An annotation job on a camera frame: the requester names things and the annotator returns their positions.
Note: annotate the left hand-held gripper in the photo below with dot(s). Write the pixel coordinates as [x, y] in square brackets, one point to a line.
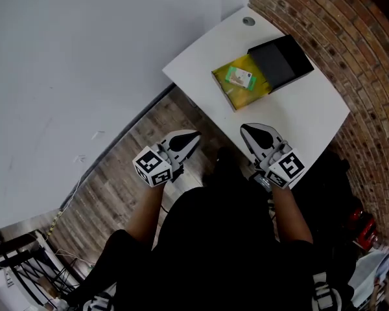
[152, 168]

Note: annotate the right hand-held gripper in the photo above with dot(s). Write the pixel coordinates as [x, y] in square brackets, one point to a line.
[285, 168]

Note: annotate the green card packet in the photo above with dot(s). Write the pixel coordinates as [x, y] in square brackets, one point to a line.
[238, 76]

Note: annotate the person's right forearm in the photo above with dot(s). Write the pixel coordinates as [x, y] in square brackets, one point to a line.
[290, 215]

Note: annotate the person's left forearm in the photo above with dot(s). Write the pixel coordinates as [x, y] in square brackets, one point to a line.
[146, 215]

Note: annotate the small black display unit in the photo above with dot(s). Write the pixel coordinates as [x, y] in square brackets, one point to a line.
[262, 180]

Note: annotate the large black bag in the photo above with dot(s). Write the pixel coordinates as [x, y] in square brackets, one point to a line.
[324, 190]

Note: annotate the person's black clothed body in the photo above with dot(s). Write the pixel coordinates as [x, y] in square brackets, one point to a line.
[220, 238]

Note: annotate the red item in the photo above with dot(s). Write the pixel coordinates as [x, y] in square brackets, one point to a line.
[363, 225]

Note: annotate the yellow black striped strip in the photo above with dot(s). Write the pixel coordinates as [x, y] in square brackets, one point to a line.
[54, 223]

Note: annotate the person's right sneaker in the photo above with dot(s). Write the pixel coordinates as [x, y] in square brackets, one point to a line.
[325, 292]

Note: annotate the person's sneaker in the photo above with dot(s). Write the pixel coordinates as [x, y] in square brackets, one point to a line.
[99, 302]
[325, 292]

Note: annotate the person's left sneaker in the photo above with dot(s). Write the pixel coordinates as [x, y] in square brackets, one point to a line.
[99, 302]

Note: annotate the white wall socket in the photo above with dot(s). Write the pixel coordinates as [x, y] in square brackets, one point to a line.
[97, 134]
[81, 158]

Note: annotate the black metal frame rack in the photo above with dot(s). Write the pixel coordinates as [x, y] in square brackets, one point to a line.
[6, 239]

